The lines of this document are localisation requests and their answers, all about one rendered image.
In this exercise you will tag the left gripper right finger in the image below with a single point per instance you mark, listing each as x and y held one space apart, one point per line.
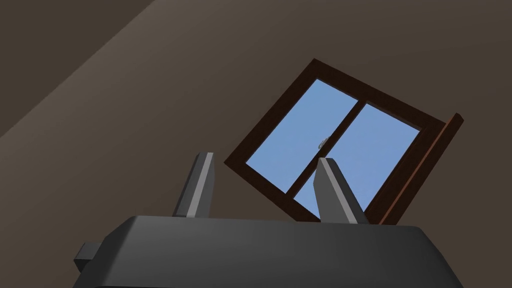
335 196

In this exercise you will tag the dark brown framed window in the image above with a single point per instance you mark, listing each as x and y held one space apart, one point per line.
296 132

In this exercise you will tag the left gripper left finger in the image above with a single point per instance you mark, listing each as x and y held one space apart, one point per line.
196 188

